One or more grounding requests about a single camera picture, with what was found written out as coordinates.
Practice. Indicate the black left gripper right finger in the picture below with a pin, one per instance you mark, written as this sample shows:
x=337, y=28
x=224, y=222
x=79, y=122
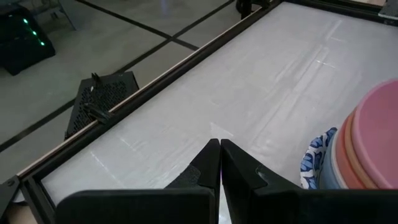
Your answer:
x=239, y=177

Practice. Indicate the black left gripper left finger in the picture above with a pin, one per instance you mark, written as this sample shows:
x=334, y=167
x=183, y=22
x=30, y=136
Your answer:
x=206, y=168

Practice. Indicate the blue patterned paper bowl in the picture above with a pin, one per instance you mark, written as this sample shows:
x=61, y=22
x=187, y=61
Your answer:
x=312, y=158

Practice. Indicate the blue-grey plastic bowl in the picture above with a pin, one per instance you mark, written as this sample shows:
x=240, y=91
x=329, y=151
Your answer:
x=326, y=177

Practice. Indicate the orange plastic bowl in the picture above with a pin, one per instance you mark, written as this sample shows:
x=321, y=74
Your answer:
x=353, y=149

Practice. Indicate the pink plastic bowl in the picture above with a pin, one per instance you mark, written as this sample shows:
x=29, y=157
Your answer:
x=379, y=133

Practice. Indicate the white table cover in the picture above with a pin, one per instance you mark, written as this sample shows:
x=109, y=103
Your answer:
x=248, y=77

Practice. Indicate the black perforated computer tower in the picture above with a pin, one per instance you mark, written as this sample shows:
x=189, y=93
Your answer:
x=99, y=96

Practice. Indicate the black device with green lights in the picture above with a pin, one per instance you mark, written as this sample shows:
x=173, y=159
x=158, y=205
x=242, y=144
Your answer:
x=21, y=46

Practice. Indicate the black table frame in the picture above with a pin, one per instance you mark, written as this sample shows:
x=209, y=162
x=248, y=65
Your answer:
x=149, y=93

